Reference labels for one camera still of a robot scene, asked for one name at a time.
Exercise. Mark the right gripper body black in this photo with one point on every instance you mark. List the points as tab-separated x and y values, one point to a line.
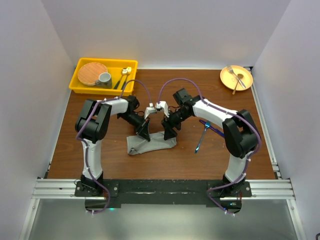
175	119

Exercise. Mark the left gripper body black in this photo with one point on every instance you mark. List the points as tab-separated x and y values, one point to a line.
134	120

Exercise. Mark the grey cloth napkin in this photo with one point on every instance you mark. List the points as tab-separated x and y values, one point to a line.
138	145

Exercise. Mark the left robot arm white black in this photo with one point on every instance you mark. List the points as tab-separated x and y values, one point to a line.
92	126

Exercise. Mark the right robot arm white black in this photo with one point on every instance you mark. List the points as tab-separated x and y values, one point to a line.
240	133

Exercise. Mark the blue metallic fork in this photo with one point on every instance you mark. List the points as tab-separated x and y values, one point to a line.
207	125

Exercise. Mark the blue metallic knife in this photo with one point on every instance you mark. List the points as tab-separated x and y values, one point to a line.
212	128

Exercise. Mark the yellow plastic bin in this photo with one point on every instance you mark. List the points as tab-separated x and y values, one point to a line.
115	67

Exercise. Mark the grey ceramic mug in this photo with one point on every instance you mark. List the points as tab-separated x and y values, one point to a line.
104	80

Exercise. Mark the round wooden plate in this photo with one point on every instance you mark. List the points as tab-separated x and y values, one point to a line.
90	72

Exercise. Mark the silver fork on plate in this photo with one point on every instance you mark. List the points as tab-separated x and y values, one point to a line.
231	71

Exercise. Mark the tan round plate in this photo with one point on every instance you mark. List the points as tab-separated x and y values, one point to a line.
230	81

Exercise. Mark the silver knife on plate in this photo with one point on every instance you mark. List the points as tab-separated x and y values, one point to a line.
239	78

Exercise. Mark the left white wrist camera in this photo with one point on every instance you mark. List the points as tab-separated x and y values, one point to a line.
150	110

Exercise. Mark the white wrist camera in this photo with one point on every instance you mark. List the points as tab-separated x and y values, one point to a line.
162	106
150	110

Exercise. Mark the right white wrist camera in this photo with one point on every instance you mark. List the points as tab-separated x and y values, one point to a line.
162	106

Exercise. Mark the gold spoon black handle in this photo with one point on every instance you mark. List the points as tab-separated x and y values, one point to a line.
123	73

